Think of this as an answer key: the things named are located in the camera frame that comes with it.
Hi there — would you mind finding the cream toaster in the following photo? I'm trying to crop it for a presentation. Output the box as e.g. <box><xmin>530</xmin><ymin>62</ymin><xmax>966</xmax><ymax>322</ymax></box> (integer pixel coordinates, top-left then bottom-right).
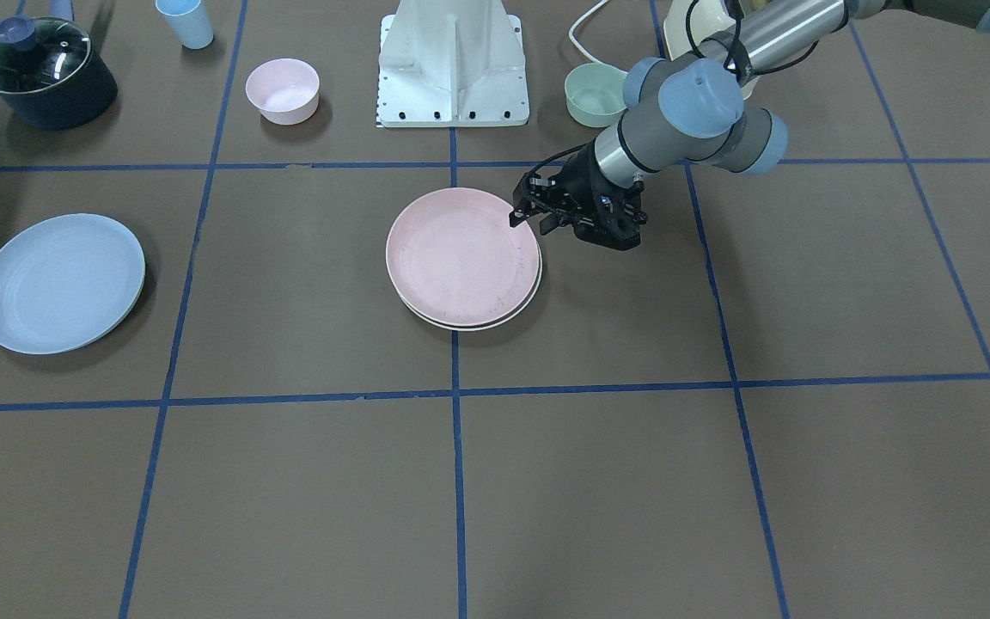
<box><xmin>655</xmin><ymin>1</ymin><xmax>765</xmax><ymax>101</ymax></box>

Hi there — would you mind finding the green bowl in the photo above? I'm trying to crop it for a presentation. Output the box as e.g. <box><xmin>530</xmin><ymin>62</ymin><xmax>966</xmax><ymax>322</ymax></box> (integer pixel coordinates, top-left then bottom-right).
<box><xmin>563</xmin><ymin>63</ymin><xmax>627</xmax><ymax>129</ymax></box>

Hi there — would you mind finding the dark blue pot with lid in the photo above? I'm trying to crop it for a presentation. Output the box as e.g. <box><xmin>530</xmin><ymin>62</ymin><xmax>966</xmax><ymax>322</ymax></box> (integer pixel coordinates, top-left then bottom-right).
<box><xmin>0</xmin><ymin>1</ymin><xmax>119</xmax><ymax>131</ymax></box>

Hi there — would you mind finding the light blue cup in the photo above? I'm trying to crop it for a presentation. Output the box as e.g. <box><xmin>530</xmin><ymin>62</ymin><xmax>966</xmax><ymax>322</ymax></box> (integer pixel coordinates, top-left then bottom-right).
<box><xmin>155</xmin><ymin>0</ymin><xmax>215</xmax><ymax>50</ymax></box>

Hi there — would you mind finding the white toaster cable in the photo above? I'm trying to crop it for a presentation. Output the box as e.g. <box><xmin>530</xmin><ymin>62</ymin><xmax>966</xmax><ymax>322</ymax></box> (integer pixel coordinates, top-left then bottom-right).
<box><xmin>569</xmin><ymin>0</ymin><xmax>633</xmax><ymax>70</ymax></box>

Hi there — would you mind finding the green plate under blue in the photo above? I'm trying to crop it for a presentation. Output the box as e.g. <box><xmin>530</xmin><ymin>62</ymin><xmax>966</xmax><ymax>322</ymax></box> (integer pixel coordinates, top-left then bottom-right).
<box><xmin>71</xmin><ymin>244</ymin><xmax>146</xmax><ymax>350</ymax></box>

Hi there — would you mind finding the cream plate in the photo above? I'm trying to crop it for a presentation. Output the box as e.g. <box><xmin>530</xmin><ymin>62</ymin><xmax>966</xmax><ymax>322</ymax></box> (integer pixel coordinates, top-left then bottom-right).
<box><xmin>400</xmin><ymin>257</ymin><xmax>545</xmax><ymax>332</ymax></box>

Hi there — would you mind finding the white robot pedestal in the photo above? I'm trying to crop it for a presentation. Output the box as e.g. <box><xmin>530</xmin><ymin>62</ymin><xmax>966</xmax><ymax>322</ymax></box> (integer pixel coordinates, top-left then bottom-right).
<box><xmin>376</xmin><ymin>1</ymin><xmax>530</xmax><ymax>128</ymax></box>

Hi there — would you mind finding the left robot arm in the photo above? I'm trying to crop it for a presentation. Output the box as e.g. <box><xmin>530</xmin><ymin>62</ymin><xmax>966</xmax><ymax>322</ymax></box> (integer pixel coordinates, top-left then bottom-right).
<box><xmin>508</xmin><ymin>1</ymin><xmax>990</xmax><ymax>251</ymax></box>

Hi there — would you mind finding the pink plate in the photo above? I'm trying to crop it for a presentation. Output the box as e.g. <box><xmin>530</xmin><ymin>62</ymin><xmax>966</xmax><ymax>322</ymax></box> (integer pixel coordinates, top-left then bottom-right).
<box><xmin>385</xmin><ymin>187</ymin><xmax>542</xmax><ymax>326</ymax></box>

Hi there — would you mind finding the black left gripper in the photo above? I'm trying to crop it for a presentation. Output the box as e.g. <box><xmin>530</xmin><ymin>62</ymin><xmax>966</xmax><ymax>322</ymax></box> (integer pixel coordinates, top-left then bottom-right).
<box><xmin>508</xmin><ymin>144</ymin><xmax>647</xmax><ymax>251</ymax></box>

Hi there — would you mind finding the pink bowl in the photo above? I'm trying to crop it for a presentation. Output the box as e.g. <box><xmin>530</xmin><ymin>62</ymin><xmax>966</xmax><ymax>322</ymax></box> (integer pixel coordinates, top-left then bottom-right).
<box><xmin>245</xmin><ymin>58</ymin><xmax>320</xmax><ymax>126</ymax></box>

